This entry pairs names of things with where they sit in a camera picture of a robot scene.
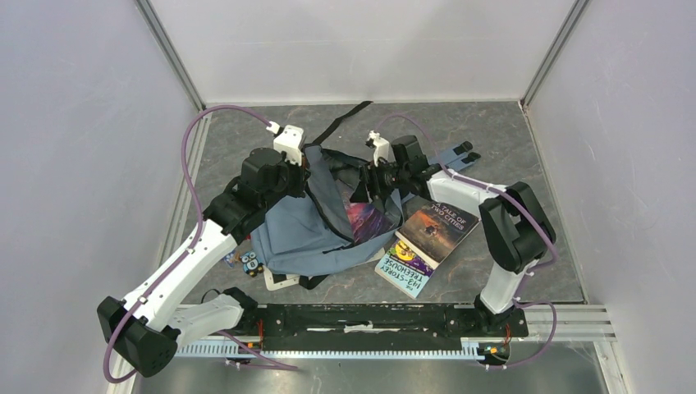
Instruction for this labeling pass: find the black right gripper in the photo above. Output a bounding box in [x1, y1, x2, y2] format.
[350, 157, 410, 204]

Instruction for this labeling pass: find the purple galaxy cover book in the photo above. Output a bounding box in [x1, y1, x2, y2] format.
[337, 181, 398, 245]

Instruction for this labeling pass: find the blue grey backpack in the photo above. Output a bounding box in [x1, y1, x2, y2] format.
[250, 100, 483, 291]

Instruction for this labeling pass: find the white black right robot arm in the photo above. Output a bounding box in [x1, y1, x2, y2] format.
[350, 131, 558, 335]

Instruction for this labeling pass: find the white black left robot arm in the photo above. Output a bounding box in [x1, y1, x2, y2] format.
[97, 148, 309, 383]

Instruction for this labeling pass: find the dark orange tale book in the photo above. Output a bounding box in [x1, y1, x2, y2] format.
[396, 203, 480, 269]

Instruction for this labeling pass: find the light blue treehouse book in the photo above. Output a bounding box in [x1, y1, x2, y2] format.
[375, 240, 434, 299]

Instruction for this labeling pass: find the blue owl toy figure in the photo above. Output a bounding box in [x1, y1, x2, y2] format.
[240, 251, 264, 277]

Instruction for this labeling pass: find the black white chessboard mat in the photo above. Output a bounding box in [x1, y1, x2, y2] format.
[262, 247, 386, 291]

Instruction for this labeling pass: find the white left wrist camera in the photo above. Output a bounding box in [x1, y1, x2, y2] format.
[266, 121, 305, 166]

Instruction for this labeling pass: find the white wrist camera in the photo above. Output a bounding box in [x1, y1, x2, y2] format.
[365, 131, 391, 167]
[266, 121, 305, 166]

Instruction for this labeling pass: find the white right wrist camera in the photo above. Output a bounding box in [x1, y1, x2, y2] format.
[365, 131, 391, 167]

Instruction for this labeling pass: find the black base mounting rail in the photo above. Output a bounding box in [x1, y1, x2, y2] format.
[228, 304, 529, 351]

